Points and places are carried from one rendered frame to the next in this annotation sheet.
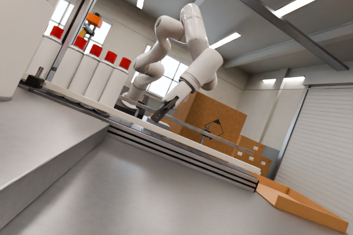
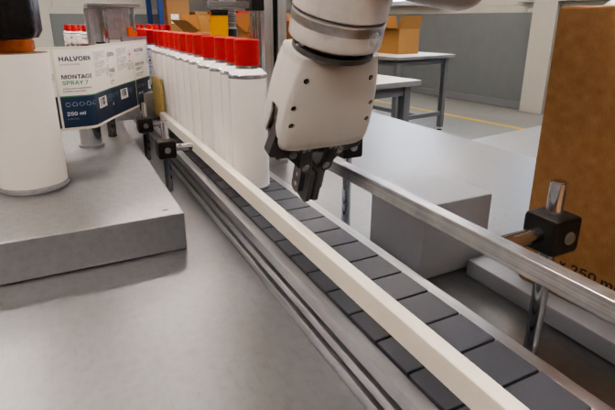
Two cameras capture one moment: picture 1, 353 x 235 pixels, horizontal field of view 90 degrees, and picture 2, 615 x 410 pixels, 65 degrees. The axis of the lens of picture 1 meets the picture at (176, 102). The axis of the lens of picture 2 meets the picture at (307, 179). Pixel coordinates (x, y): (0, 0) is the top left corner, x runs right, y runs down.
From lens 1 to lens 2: 66 cm
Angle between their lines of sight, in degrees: 75
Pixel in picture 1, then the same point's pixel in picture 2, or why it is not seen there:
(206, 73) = not seen: outside the picture
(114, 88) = (233, 124)
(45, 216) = not seen: outside the picture
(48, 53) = (194, 90)
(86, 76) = (218, 112)
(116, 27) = not seen: outside the picture
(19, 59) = (16, 141)
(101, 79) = (226, 112)
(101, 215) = not seen: outside the picture
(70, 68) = (206, 106)
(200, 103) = (593, 61)
